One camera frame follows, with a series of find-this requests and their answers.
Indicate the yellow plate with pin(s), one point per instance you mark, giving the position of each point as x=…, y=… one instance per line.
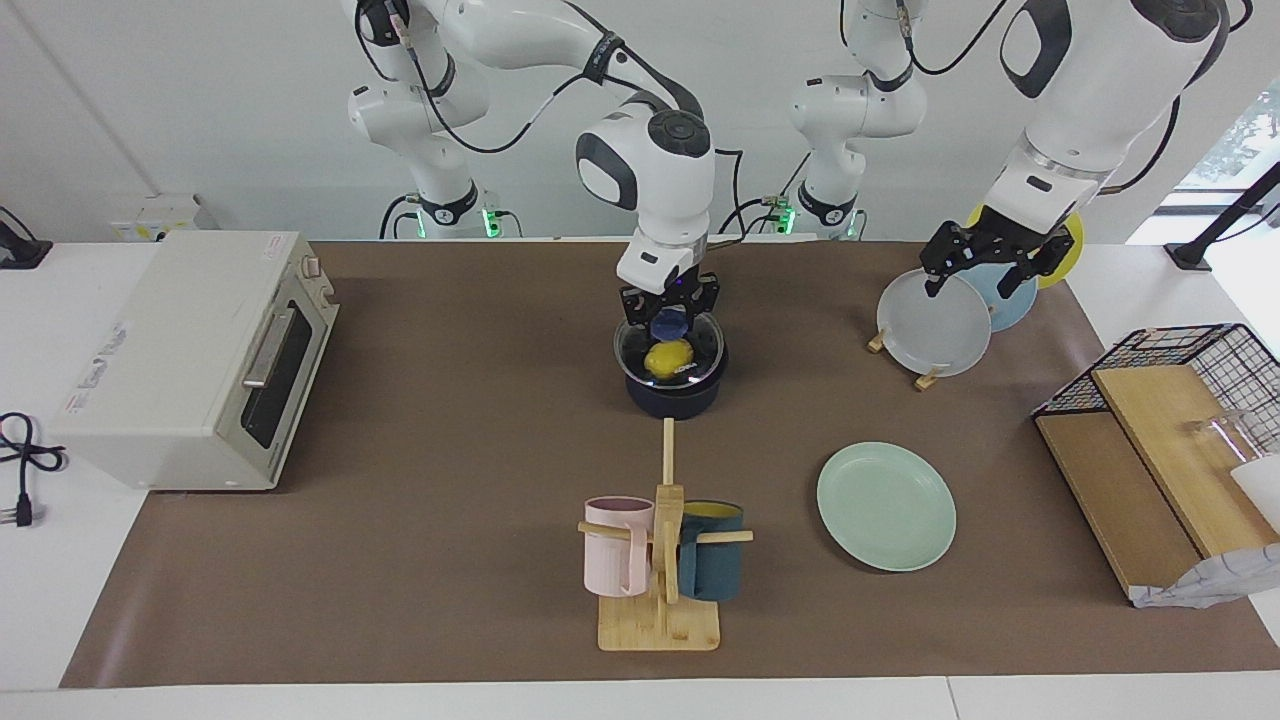
x=1068, y=265

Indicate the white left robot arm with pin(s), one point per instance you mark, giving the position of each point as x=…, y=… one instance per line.
x=1090, y=100

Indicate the dark teal mug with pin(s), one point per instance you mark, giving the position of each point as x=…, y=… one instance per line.
x=715, y=565

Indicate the light green plate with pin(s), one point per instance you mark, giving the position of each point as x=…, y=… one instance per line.
x=885, y=505

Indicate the yellow lemon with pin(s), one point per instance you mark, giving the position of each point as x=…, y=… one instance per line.
x=668, y=358

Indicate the wooden plate rack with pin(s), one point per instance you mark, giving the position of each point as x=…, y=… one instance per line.
x=927, y=380

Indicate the clear glass cup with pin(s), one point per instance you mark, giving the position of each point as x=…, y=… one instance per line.
x=1220, y=435

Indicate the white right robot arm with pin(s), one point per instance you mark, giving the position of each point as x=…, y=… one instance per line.
x=650, y=170

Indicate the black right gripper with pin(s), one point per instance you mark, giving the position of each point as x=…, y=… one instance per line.
x=670, y=295

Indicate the black camera stand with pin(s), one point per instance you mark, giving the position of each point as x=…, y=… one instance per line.
x=1225, y=220

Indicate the wooden mug tree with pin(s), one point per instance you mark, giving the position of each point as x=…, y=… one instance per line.
x=660, y=625

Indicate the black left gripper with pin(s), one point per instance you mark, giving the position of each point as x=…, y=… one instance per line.
x=1000, y=235

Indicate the white toaster oven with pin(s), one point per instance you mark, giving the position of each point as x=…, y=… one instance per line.
x=160, y=370

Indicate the pink mug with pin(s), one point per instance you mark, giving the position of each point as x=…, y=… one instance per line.
x=610, y=560

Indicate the black clamp mount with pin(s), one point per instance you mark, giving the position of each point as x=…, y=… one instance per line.
x=20, y=255

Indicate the light blue plate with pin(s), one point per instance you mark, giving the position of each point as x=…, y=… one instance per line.
x=1015, y=305

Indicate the brown table mat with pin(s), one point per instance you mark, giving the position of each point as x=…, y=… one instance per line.
x=480, y=560

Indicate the wooden shelf boards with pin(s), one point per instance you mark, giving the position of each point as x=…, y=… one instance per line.
x=1160, y=440

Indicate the white wall socket box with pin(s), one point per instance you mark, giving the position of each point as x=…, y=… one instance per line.
x=160, y=215

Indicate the white patterned plastic bag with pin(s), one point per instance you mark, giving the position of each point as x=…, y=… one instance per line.
x=1210, y=580

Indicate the glass lid with blue knob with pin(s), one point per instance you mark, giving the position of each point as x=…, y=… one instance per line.
x=635, y=365

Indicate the grey plate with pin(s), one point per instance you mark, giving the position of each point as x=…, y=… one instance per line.
x=930, y=325

